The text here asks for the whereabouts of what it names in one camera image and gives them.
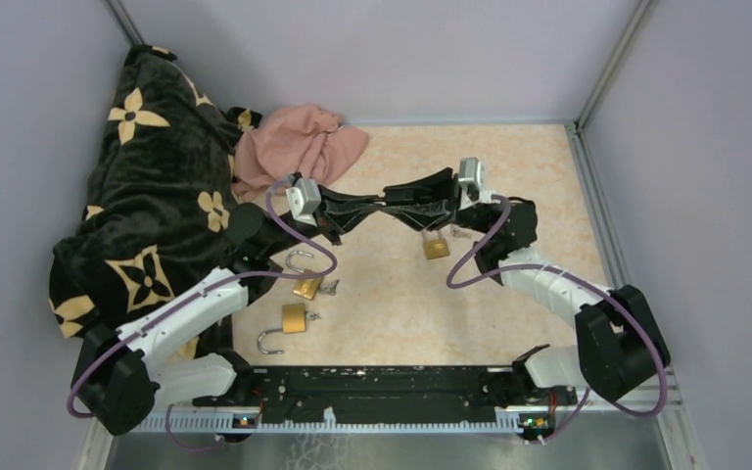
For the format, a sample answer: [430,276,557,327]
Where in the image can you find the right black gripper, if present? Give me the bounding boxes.
[378,170,490,236]

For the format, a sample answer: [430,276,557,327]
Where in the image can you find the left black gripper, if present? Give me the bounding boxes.
[267,188,383,259]

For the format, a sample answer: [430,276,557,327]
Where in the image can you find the silver keys of brass padlock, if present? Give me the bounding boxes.
[449,225,474,240]

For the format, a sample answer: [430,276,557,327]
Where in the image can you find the long-shackle brass padlock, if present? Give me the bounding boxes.
[420,230,450,260]

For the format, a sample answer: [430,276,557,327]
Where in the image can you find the black Kaijing padlock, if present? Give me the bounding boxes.
[364,197,400,214]

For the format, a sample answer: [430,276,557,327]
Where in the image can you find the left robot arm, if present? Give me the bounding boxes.
[67,179,387,436]

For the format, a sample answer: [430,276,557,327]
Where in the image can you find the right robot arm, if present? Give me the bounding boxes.
[382,159,671,403]

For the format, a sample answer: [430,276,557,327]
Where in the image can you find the pink crumpled cloth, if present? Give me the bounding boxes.
[232,104,370,202]

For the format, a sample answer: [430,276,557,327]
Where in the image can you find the lower left brass padlock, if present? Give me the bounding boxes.
[256,303,308,355]

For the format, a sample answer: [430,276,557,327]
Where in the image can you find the black floral plush blanket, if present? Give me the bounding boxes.
[48,45,260,338]

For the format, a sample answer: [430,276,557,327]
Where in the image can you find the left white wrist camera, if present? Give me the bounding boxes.
[285,177,322,226]

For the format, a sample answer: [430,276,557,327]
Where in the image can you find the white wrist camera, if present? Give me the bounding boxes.
[457,157,485,203]
[285,177,322,226]

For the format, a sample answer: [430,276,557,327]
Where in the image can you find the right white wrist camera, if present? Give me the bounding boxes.
[457,157,485,203]

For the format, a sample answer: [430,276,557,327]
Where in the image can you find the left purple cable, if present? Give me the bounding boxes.
[66,176,340,453]

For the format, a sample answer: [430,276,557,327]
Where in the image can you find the purple cable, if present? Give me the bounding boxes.
[446,193,669,447]
[66,176,340,453]

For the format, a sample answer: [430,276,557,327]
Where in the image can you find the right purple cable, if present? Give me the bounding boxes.
[446,193,669,447]

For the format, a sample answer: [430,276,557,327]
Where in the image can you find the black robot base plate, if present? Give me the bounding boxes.
[193,365,578,425]

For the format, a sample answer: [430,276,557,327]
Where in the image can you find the aluminium frame rail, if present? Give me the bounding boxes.
[95,365,683,435]

